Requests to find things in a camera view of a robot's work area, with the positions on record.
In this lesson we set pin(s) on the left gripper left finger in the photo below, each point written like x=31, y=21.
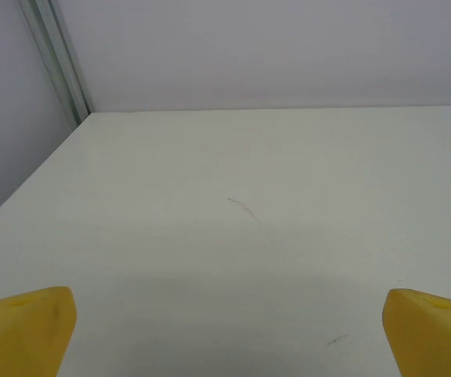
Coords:
x=17, y=334

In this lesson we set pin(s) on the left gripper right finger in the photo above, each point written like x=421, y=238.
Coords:
x=430, y=337

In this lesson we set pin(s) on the aluminium frame post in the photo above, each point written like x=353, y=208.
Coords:
x=58, y=51

